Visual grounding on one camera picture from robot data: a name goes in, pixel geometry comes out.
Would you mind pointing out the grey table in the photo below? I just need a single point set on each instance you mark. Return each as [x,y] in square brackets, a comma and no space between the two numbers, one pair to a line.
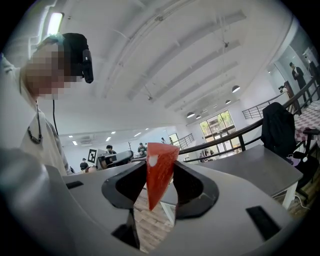
[250,167]

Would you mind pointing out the black jacket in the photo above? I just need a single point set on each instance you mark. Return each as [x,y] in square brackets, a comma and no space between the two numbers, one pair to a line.
[278,127]

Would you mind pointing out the wooden coat stand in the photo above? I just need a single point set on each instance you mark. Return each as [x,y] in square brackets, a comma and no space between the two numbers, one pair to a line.
[130,146]

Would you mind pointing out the red watermelon slice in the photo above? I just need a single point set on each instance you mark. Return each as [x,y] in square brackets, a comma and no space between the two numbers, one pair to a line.
[160,175]

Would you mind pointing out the black metal railing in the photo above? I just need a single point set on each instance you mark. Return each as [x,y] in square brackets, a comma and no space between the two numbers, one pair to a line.
[240,135]

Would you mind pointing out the dark pendant lamp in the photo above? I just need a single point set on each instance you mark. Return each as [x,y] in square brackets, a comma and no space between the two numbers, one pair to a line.
[236,88]
[228,102]
[190,115]
[198,117]

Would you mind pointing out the rectangular ceiling light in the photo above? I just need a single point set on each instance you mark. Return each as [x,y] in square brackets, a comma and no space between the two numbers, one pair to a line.
[55,23]

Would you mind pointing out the black office chair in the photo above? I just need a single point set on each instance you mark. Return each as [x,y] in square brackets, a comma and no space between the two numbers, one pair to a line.
[306,162]

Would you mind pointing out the person's left forearm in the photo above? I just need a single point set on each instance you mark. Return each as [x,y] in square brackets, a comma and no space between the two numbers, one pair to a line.
[90,169]

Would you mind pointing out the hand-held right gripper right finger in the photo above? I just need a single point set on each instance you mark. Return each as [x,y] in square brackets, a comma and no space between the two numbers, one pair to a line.
[192,195]

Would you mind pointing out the person's beige hoodie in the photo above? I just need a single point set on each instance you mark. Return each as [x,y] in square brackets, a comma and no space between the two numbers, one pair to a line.
[32,120]

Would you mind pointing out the large glass window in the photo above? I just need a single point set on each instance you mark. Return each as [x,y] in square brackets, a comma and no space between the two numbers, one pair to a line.
[217,128]

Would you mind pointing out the person's head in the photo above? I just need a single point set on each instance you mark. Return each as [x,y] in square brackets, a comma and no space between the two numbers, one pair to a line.
[47,72]

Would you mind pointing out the black head-mounted camera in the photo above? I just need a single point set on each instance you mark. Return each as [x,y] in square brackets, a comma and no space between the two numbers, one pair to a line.
[87,67]

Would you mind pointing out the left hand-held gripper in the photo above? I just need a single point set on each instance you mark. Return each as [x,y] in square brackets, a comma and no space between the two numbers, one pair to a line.
[105,158]

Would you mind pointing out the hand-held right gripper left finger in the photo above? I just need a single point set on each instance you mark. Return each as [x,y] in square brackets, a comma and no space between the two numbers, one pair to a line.
[125,187]

